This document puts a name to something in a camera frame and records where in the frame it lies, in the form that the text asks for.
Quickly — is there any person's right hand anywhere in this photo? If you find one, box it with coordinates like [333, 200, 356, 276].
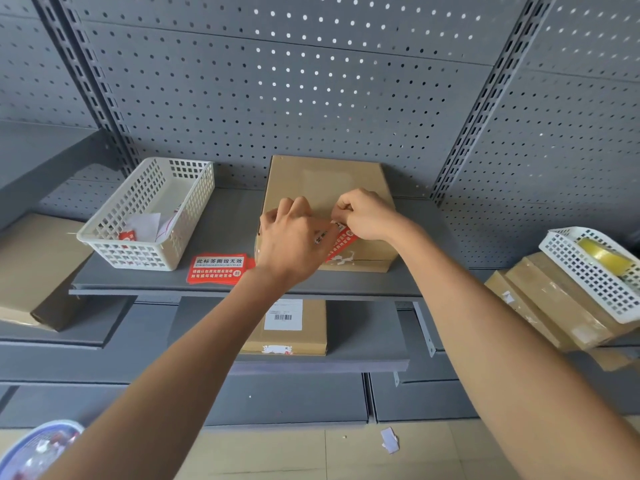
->
[332, 189, 402, 242]

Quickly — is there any person's left hand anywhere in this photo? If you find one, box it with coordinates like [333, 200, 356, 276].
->
[256, 196, 335, 288]

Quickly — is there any red warning sticker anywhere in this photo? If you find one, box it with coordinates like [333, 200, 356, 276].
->
[186, 253, 256, 286]
[315, 220, 362, 263]

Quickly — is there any person's right forearm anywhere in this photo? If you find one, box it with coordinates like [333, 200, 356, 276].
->
[387, 219, 640, 480]

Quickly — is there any person's left forearm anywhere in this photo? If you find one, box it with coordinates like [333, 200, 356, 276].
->
[42, 267, 321, 480]

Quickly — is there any grey metal shelf board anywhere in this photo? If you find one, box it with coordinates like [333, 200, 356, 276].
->
[69, 187, 463, 301]
[167, 297, 411, 376]
[0, 120, 117, 231]
[0, 294, 137, 351]

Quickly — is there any cardboard box with barcode label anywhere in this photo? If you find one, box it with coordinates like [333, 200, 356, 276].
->
[241, 298, 329, 357]

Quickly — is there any grey perforated back panel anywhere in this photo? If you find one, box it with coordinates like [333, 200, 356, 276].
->
[0, 0, 640, 269]

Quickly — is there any grey metal base shelf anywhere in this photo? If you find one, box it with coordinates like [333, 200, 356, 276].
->
[0, 371, 373, 429]

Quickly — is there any grey slotted shelf upright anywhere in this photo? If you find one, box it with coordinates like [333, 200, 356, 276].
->
[31, 0, 143, 170]
[430, 0, 553, 205]

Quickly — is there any white plastic mesh basket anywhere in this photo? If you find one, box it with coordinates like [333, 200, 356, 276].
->
[538, 227, 640, 325]
[76, 157, 216, 272]

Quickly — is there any white paper sheet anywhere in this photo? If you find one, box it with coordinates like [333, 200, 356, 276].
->
[122, 211, 178, 244]

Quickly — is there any taped brown cardboard box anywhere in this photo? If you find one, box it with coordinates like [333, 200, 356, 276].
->
[505, 252, 640, 345]
[483, 270, 581, 353]

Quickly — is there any yellow tape roll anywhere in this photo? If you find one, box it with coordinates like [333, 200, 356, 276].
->
[576, 238, 636, 277]

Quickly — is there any large flat cardboard box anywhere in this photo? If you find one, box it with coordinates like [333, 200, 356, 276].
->
[0, 212, 96, 332]

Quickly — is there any blue rimmed plastic container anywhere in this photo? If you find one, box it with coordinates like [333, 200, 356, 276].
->
[0, 419, 85, 480]

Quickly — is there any grey metal shelf bracket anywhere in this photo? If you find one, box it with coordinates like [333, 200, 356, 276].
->
[412, 301, 437, 358]

